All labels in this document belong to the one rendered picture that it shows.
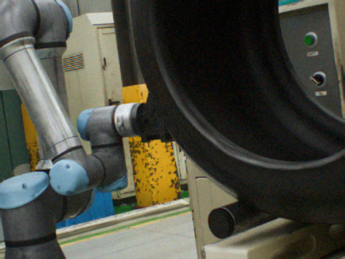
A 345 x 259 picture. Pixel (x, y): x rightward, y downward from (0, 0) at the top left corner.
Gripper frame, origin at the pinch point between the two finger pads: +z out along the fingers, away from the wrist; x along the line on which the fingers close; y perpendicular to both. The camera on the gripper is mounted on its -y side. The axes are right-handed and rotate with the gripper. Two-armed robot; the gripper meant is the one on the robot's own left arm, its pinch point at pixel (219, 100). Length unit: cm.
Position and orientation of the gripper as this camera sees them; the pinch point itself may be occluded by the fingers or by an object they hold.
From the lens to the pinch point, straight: 147.0
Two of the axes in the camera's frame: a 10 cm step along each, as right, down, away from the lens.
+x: -4.5, 2.4, -8.6
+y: 2.0, 9.7, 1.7
